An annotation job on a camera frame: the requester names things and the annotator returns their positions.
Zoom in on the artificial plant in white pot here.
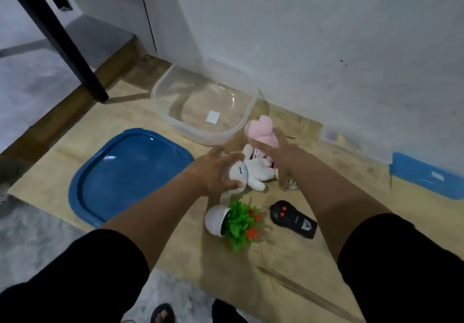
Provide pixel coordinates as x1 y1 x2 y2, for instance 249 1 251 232
204 199 266 253

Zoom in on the grey bin with blue lid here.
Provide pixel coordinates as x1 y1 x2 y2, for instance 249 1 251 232
151 58 260 147

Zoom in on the person's black sandal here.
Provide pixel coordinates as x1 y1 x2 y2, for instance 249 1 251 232
211 299 249 323
149 303 176 323

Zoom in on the person's left black sandal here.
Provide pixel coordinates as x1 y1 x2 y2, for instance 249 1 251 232
149 303 176 323

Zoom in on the person's black sleeve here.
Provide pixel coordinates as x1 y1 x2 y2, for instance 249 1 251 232
337 213 464 323
0 228 151 323

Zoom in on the clear plastic box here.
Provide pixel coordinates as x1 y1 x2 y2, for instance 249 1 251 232
319 125 395 165

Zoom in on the black metal side table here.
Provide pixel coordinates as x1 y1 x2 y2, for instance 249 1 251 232
0 0 110 104

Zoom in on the grey topped wooden platform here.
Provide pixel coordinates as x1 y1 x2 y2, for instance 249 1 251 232
0 0 145 164

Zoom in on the person's black right sleeve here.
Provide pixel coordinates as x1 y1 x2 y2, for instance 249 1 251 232
337 213 464 323

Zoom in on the person's right hand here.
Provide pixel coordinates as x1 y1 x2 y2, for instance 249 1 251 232
250 127 309 176

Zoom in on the pink plush toy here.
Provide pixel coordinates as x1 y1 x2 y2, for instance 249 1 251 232
244 115 280 150

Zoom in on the brown striped plush toy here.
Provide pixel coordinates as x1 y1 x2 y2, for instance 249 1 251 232
276 168 299 192

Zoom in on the blue plastic box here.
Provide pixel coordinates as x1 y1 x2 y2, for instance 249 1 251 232
390 152 464 201

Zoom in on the person's right forearm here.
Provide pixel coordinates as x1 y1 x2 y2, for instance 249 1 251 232
284 151 395 262

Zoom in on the person's black left sleeve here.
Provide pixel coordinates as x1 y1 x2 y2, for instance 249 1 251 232
0 228 151 323

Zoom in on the person's left forearm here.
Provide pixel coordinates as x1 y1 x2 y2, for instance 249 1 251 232
101 170 205 271

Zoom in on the blue plastic lid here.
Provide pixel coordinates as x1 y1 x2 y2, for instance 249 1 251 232
68 127 196 228

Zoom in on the white plush rabbit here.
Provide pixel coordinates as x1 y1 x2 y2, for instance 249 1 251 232
219 143 277 206

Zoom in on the person's right black sandal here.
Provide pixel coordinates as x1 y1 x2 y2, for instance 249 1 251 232
211 299 249 323

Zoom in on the black remote controller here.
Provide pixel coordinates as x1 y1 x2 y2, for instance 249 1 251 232
269 200 319 240

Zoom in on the person's left hand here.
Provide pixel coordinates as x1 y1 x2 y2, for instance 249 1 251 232
183 146 246 197

